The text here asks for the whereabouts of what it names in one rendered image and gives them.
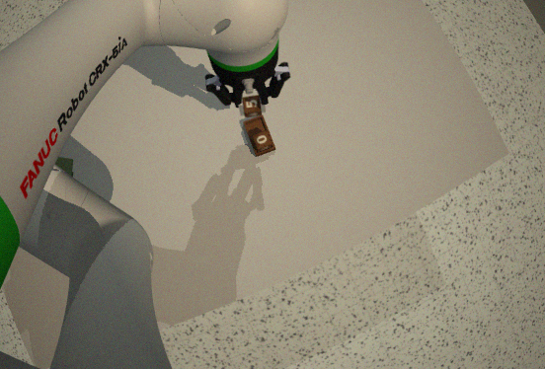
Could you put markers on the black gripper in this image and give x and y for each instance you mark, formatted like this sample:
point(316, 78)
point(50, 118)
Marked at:
point(279, 76)

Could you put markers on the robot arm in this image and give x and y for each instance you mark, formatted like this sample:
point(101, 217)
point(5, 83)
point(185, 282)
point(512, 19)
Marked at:
point(48, 78)

